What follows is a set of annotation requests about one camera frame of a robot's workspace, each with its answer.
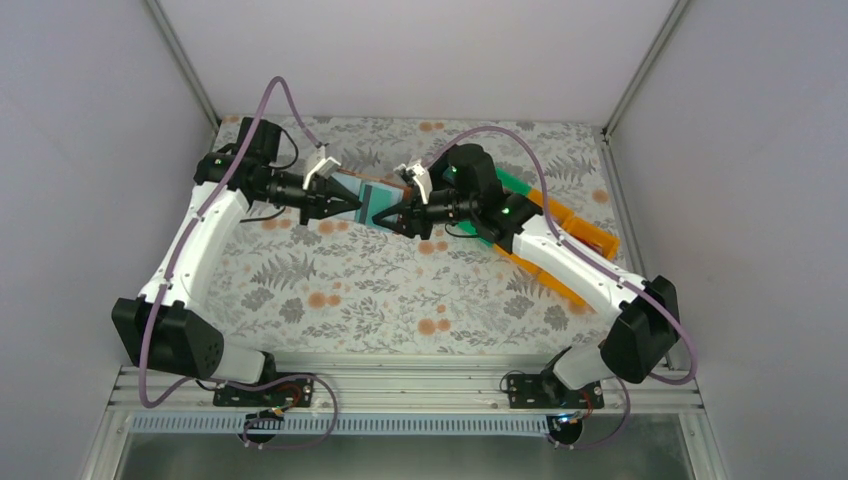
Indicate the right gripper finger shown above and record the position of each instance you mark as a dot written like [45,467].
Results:
[404,209]
[404,223]

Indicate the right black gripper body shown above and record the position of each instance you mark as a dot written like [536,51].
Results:
[464,208]

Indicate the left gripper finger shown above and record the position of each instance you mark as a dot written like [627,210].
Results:
[337,209]
[336,193]

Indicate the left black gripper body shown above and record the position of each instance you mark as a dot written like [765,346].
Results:
[312,200]

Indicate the brown leather card holder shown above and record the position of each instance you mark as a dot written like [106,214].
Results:
[353,183]

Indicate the teal credit card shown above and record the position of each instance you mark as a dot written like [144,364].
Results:
[376,197]

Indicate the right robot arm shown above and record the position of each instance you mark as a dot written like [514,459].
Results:
[638,338]

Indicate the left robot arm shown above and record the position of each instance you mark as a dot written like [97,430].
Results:
[167,326]

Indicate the green storage bin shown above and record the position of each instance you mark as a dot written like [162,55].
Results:
[497,215]

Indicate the floral table mat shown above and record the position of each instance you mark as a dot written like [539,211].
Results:
[335,286]

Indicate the orange storage bin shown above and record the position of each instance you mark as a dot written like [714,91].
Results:
[571,257]

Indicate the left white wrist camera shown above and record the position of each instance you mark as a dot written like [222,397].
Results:
[322,162]

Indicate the aluminium rail frame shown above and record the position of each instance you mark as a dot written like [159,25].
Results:
[381,394]

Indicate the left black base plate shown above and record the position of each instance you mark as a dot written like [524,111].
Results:
[282,390]

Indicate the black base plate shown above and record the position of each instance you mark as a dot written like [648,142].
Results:
[282,390]
[538,392]

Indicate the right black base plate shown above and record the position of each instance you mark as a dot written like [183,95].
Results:
[538,392]

